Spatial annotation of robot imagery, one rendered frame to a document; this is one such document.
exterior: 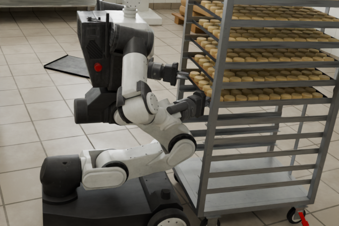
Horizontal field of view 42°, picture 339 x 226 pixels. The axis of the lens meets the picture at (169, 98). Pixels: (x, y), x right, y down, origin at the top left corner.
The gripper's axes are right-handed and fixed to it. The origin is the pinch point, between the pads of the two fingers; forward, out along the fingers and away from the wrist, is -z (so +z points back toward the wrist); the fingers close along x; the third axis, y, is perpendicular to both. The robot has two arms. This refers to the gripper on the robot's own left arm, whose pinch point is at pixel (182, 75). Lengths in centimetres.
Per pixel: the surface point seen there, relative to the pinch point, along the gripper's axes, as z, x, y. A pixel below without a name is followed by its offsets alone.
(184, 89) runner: -0.6, -9.7, 5.7
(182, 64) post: 1.6, 4.2, 4.8
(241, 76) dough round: -29.8, 9.8, -14.9
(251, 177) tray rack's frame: -43, -54, 6
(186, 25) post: 1.4, 24.1, 4.9
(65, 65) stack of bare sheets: 139, -67, 154
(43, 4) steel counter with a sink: 234, -46, 287
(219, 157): -26.0, -26.2, -27.9
